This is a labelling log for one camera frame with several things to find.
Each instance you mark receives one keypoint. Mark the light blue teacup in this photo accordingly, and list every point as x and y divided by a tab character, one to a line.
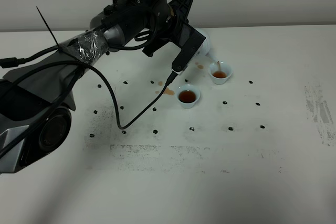
188	95
219	72

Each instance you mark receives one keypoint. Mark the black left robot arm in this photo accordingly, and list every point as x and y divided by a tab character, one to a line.
36	92

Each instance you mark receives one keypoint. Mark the far light blue teacup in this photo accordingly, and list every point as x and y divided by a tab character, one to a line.
219	72

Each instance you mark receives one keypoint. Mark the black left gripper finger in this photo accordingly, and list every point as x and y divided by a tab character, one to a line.
181	9
153	46

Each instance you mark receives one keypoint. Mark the near light blue teacup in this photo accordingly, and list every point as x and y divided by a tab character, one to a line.
188	95

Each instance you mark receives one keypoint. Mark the light blue porcelain teapot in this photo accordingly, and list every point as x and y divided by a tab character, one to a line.
206	49

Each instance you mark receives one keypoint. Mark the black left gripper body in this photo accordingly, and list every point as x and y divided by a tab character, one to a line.
174	26

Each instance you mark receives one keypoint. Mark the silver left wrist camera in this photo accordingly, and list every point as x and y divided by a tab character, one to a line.
189	40

